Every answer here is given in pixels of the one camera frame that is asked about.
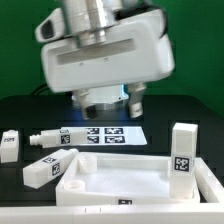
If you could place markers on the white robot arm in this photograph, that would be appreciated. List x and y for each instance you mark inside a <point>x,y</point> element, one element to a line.
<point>87,22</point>

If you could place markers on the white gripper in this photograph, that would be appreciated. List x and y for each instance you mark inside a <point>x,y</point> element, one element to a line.
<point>135,50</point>

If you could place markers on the white marker sheet with tags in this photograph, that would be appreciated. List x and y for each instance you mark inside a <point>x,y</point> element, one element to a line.
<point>119,135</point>

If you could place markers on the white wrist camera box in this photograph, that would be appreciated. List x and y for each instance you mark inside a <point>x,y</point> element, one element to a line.
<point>52,28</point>

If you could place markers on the white desk tabletop tray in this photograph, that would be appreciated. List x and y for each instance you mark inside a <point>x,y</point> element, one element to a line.
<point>118,179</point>

